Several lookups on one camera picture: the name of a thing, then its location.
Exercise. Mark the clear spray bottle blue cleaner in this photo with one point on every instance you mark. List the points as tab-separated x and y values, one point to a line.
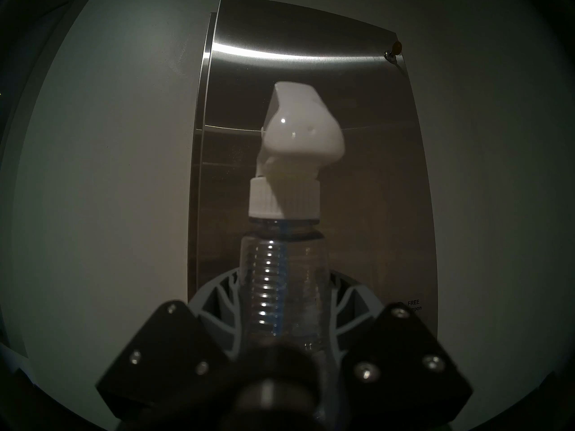
292	129

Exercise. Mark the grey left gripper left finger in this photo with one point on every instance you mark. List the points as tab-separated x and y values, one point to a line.
175	345

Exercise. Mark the stainless steel wall dispenser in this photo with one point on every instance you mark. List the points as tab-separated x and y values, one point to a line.
382	174

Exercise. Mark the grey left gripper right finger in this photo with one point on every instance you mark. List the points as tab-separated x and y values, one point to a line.
395	349

